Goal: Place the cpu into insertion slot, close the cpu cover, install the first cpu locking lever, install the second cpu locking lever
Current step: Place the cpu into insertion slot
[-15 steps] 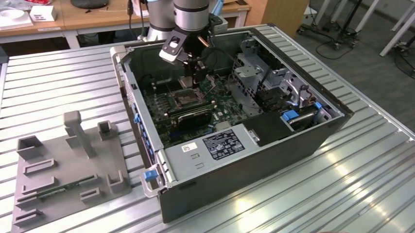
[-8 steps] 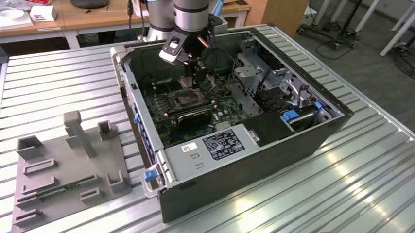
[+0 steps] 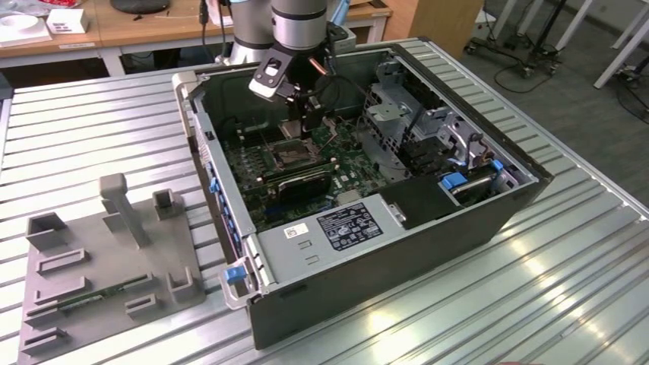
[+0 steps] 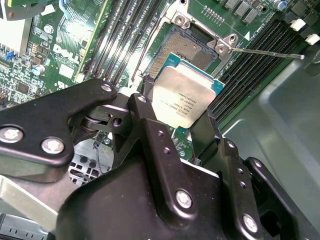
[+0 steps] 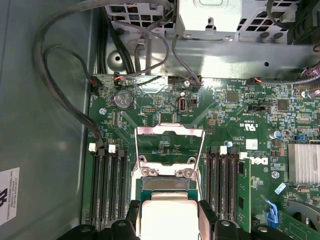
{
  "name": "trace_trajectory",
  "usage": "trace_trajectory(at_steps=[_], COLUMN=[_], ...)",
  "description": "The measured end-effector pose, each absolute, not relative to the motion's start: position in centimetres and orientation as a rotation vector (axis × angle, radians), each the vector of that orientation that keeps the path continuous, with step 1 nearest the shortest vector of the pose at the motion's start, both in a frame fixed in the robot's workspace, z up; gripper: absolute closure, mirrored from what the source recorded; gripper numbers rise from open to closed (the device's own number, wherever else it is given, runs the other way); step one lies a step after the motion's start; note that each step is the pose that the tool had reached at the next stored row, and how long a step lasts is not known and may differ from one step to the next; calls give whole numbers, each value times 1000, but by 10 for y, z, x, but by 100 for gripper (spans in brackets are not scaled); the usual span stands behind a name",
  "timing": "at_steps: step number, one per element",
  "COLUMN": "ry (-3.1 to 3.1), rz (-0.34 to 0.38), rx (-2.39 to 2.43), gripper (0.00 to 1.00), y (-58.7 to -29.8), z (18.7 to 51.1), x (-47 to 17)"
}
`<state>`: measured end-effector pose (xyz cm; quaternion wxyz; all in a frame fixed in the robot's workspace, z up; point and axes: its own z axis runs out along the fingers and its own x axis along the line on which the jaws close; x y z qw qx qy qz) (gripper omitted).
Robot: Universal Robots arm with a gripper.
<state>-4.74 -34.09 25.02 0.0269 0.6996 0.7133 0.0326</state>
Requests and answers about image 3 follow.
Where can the white table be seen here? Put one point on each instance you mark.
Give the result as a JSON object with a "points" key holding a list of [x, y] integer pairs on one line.
{"points": [[624, 38]]}

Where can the dark round object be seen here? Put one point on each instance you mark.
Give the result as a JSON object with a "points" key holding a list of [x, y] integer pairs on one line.
{"points": [[139, 4]]}

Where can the black graphics card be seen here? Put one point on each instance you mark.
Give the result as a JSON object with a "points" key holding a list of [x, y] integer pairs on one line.
{"points": [[305, 188]]}

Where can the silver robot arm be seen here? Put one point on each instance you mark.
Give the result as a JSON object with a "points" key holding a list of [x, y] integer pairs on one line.
{"points": [[299, 26]]}

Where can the grey power supply unit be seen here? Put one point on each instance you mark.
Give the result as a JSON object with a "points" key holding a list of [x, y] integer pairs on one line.
{"points": [[305, 251]]}

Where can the silver drive cage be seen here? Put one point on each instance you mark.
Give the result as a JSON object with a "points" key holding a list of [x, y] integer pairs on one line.
{"points": [[389, 114]]}

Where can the large blue plastic latch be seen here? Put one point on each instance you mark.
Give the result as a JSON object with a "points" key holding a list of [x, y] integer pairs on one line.
{"points": [[452, 180]]}

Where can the grey parts rack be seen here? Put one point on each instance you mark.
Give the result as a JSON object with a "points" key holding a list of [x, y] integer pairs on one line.
{"points": [[102, 266]]}

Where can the black plastic air shroud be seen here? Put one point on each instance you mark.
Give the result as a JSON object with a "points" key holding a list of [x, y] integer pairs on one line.
{"points": [[417, 203]]}

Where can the black and grey PC case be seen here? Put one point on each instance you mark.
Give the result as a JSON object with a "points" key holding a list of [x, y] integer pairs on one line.
{"points": [[381, 289]]}

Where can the wooden cabinet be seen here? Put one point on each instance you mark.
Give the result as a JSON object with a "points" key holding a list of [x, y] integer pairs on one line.
{"points": [[447, 23]]}

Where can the wooden desk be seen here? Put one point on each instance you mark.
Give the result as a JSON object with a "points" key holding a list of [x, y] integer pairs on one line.
{"points": [[153, 26]]}

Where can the white square dish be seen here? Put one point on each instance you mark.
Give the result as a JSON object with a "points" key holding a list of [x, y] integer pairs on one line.
{"points": [[18, 26]]}

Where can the small blue plastic clip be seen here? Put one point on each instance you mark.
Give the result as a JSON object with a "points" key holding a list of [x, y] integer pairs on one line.
{"points": [[498, 166]]}

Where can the green motherboard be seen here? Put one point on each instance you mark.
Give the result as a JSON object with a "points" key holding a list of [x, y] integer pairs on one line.
{"points": [[350, 152]]}

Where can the small white box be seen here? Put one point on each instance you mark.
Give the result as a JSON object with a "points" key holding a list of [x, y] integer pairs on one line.
{"points": [[66, 21]]}

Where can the small silver heatsink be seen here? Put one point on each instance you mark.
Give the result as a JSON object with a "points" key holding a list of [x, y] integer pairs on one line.
{"points": [[349, 196]]}

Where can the CPU socket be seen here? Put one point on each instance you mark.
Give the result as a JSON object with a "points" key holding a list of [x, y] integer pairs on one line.
{"points": [[297, 154]]}

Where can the black and white wrist camera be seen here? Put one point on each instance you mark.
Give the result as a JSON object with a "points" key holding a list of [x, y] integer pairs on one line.
{"points": [[265, 89]]}

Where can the silver topped CPU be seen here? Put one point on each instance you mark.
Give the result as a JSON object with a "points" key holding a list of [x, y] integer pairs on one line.
{"points": [[291, 130]]}

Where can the green RAM stick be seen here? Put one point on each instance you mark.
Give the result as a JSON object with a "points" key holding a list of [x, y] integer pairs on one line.
{"points": [[97, 294]]}

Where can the black wheeled stand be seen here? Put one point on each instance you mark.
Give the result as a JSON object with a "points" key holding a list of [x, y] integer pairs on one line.
{"points": [[538, 45]]}

